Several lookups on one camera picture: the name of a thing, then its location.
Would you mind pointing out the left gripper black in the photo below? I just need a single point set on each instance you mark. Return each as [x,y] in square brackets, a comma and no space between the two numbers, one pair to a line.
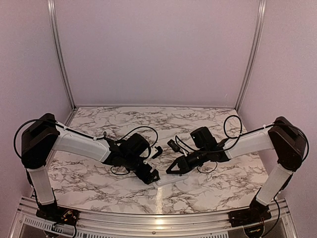
[142,175]

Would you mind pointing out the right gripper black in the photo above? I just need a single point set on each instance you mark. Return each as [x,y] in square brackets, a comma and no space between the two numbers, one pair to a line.
[184,166]

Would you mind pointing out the white remote control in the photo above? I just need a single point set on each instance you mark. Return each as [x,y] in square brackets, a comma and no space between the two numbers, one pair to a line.
[169,179]

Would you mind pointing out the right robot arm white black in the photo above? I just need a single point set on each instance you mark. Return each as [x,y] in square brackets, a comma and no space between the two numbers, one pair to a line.
[289,142]

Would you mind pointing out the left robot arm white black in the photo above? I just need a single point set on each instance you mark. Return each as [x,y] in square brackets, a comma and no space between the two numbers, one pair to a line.
[43,135]

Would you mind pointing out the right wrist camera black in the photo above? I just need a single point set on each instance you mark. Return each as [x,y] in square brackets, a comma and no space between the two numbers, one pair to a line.
[175,147]

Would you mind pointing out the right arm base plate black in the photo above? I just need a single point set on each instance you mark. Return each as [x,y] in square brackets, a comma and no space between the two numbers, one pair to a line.
[247,216]

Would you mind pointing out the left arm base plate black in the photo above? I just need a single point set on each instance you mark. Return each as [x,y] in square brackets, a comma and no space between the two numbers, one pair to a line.
[55,213]

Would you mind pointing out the front aluminium rail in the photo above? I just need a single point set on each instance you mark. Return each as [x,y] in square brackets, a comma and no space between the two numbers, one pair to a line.
[93,224]

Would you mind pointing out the right aluminium frame post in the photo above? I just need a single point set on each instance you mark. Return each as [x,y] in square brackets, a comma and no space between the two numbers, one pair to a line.
[259,25]

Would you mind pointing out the aluminium frame post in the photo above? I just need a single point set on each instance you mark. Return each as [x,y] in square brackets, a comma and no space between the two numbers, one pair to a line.
[259,25]
[59,54]

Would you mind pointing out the left aluminium frame post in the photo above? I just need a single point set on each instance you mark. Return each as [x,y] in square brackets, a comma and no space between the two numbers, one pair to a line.
[59,54]

